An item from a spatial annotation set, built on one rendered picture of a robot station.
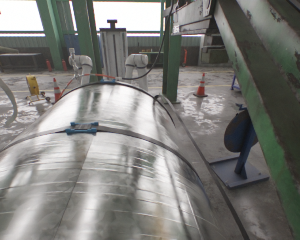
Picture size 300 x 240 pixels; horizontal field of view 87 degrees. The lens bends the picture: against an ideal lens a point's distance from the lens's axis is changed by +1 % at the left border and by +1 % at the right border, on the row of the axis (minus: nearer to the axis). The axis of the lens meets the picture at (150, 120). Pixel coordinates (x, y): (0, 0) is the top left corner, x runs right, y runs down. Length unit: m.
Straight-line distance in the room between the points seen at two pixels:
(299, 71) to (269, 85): 0.10
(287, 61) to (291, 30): 0.04
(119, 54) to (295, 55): 2.22
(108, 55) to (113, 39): 0.21
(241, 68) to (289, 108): 0.14
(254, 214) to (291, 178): 1.95
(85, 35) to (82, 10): 0.48
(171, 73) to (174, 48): 0.59
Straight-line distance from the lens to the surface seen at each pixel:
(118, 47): 2.41
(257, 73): 0.41
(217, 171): 2.50
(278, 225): 2.29
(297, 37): 0.32
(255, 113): 0.37
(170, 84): 4.52
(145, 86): 2.12
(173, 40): 4.38
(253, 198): 2.38
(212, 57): 1.55
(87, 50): 4.41
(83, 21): 4.41
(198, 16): 1.01
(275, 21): 0.37
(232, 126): 2.08
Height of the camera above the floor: 1.66
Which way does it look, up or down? 27 degrees down
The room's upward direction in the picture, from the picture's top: straight up
